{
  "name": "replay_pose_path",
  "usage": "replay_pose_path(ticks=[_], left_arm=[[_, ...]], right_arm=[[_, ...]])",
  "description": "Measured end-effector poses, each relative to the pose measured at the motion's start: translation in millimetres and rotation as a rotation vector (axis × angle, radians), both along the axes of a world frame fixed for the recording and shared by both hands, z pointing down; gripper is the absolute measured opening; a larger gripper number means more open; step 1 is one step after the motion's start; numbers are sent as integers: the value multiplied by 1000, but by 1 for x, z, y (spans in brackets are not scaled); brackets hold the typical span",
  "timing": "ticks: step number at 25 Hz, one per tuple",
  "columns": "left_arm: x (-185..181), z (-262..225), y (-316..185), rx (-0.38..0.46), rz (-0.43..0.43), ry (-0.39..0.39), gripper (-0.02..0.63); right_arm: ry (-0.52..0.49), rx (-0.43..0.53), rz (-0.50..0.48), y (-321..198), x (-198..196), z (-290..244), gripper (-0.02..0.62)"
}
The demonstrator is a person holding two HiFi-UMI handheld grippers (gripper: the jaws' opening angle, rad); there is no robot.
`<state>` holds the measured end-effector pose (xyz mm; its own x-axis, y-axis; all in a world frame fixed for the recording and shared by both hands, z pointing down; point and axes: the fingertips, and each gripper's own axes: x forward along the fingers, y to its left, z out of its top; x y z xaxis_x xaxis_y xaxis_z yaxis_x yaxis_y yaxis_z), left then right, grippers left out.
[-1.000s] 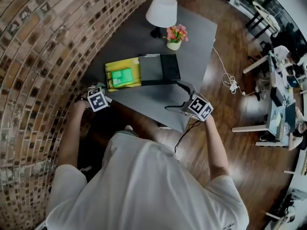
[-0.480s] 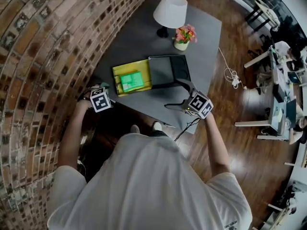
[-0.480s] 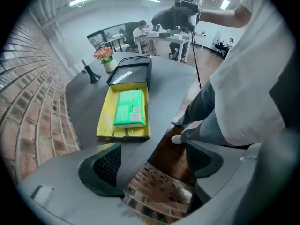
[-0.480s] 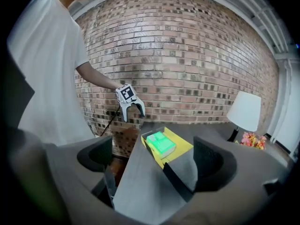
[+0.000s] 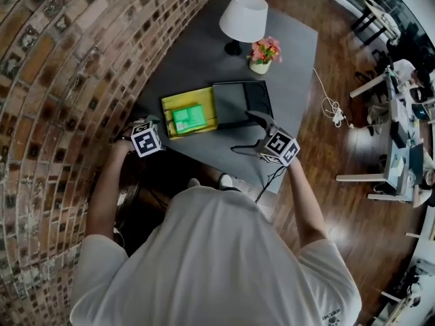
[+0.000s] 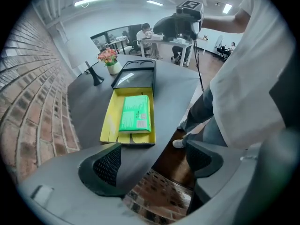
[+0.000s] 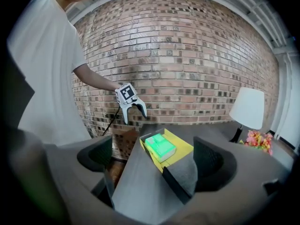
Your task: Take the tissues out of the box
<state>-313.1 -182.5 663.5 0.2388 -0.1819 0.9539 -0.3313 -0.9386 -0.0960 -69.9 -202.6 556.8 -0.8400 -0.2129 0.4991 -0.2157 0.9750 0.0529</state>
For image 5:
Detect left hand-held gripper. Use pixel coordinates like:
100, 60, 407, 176
130, 115, 164, 159

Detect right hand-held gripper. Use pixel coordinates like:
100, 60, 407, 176
230, 110, 302, 167

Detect green pack of tissues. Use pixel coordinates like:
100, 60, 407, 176
171, 104, 209, 136

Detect yellow box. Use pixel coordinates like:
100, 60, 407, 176
160, 86, 220, 141

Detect person's left forearm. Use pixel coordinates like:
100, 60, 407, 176
86, 138, 137, 241

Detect person's right forearm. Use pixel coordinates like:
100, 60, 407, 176
286, 155, 330, 251

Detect black tray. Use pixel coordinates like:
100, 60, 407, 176
211, 79, 275, 130

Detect pink flowers in white pot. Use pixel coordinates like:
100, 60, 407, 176
246, 35, 284, 75

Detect white shade table lamp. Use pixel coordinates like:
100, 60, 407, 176
218, 0, 269, 56

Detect grey backpack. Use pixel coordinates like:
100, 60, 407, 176
366, 103, 392, 136

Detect person's white t-shirt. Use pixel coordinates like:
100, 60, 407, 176
69, 185, 363, 326

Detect long white office desk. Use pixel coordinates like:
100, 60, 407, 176
335, 65, 435, 204

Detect open laptop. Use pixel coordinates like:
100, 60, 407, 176
411, 102, 433, 121

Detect black leg side table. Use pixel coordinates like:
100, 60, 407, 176
351, 0, 402, 46

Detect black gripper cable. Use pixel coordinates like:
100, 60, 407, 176
254, 164, 288, 204

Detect white cable with charger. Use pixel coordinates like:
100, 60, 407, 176
311, 67, 355, 129

